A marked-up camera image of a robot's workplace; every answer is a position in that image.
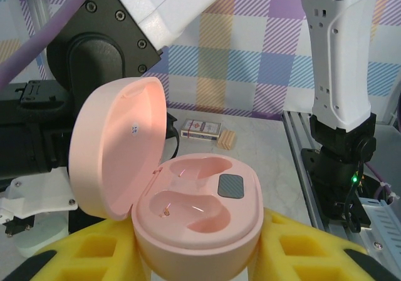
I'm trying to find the playing card box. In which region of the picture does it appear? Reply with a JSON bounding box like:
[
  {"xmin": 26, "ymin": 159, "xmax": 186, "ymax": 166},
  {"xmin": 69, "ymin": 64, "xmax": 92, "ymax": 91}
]
[{"xmin": 180, "ymin": 119, "xmax": 222, "ymax": 143}]

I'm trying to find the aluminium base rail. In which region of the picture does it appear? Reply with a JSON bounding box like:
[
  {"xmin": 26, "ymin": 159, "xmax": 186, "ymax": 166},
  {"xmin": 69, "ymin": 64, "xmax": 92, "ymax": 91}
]
[{"xmin": 281, "ymin": 110, "xmax": 401, "ymax": 281}]

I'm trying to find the light wooden block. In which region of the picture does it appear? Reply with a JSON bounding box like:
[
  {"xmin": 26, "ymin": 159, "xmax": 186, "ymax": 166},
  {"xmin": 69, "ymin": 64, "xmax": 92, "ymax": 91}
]
[{"xmin": 216, "ymin": 130, "xmax": 237, "ymax": 150}]

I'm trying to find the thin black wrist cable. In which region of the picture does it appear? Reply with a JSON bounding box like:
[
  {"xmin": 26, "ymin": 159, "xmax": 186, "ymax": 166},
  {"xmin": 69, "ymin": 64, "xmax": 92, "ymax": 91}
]
[{"xmin": 165, "ymin": 113, "xmax": 182, "ymax": 160}]

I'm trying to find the pink earbud charging case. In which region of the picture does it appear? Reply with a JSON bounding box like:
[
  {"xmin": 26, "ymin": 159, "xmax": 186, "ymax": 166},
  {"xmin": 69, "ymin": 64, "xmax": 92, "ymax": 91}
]
[{"xmin": 68, "ymin": 76, "xmax": 266, "ymax": 277}]

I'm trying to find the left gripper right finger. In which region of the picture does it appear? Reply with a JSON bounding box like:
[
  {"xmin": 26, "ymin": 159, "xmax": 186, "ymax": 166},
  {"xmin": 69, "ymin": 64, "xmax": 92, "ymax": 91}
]
[{"xmin": 247, "ymin": 207, "xmax": 401, "ymax": 281}]

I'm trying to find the aluminium frame post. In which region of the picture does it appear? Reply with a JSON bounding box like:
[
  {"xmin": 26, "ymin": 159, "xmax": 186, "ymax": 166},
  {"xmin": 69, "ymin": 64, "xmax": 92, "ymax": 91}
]
[{"xmin": 23, "ymin": 0, "xmax": 51, "ymax": 41}]

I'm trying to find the grey slotted cable duct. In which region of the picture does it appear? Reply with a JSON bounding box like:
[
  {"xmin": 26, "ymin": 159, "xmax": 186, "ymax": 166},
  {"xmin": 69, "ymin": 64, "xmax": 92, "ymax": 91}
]
[{"xmin": 357, "ymin": 198, "xmax": 401, "ymax": 263}]

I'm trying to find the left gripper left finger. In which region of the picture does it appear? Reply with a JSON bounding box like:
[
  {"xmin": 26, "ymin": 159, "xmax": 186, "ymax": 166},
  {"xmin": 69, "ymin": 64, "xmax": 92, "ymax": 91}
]
[{"xmin": 0, "ymin": 218, "xmax": 152, "ymax": 281}]

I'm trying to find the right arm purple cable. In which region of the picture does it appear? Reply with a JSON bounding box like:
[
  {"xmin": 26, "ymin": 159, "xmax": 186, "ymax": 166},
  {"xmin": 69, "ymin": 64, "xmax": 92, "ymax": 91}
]
[{"xmin": 0, "ymin": 0, "xmax": 401, "ymax": 202}]

